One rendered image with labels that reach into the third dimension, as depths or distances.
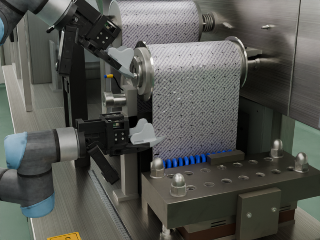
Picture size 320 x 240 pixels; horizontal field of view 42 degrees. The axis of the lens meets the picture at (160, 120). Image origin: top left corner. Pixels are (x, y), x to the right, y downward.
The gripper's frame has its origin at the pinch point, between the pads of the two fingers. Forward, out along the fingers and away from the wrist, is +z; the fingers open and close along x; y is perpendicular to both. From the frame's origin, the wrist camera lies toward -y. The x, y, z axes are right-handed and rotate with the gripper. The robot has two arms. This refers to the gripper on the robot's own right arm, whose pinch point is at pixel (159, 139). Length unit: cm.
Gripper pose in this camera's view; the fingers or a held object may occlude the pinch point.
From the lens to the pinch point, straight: 102.2
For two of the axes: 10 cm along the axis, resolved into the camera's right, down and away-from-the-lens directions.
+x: -3.7, -2.9, 8.8
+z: 9.3, -1.1, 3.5
